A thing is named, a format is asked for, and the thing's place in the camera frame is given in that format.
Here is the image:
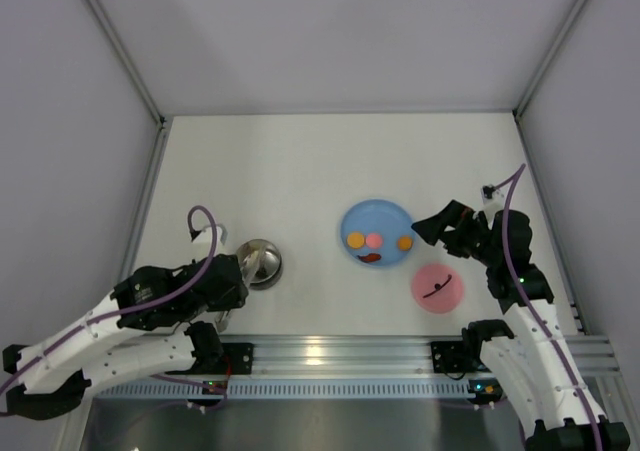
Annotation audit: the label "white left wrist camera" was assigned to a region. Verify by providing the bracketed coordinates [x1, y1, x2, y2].
[191, 225, 227, 252]

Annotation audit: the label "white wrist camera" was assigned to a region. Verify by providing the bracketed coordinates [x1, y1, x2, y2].
[191, 225, 227, 252]
[482, 185, 505, 222]

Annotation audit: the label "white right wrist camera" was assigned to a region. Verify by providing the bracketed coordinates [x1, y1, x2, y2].
[482, 185, 505, 222]

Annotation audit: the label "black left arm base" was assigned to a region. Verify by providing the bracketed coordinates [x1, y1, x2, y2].
[211, 342, 255, 376]

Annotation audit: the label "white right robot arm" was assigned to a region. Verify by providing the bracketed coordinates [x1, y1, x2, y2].
[412, 201, 631, 450]

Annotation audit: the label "yellow round cracker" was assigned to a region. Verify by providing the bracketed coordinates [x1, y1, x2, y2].
[346, 232, 366, 249]

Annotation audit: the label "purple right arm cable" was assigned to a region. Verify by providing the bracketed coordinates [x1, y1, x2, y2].
[494, 163, 609, 451]

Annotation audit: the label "orange swirl pastry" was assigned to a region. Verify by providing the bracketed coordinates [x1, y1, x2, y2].
[396, 236, 413, 251]

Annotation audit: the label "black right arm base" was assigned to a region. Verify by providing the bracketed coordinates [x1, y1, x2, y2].
[429, 340, 488, 380]

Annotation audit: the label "pink round cookie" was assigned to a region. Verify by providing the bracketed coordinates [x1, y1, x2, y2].
[365, 233, 384, 249]

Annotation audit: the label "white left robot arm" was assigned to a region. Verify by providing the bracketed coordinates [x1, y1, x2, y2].
[1, 254, 248, 421]

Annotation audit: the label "black steel lunch box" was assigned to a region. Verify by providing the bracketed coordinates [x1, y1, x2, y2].
[236, 239, 283, 291]

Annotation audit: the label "aluminium frame rail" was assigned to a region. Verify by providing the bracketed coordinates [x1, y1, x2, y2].
[221, 335, 621, 379]

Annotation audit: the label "slotted cable duct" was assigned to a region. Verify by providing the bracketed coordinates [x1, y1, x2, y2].
[97, 377, 502, 401]

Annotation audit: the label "steel serving tongs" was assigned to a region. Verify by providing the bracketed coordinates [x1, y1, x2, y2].
[215, 249, 264, 333]

